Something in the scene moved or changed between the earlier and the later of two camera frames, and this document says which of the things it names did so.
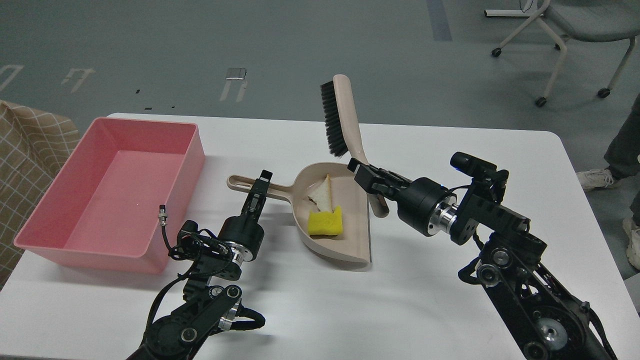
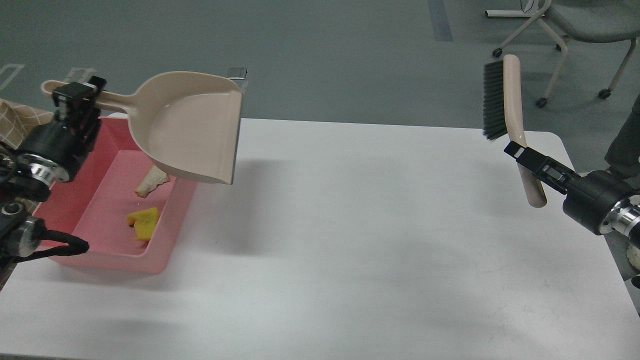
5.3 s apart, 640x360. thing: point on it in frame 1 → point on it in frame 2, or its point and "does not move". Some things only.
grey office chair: x=590 y=21 does not move
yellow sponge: x=325 y=223 → x=146 y=220
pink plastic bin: x=102 y=210 does not move
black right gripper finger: x=373 y=183 → x=516 y=151
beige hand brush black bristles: x=343 y=135 → x=503 y=116
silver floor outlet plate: x=235 y=74 does not move
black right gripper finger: x=353 y=164 → x=548 y=164
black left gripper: x=243 y=232 → x=60 y=139
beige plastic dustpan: x=354 y=243 → x=186 y=122
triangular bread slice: x=322 y=196 → x=155 y=177
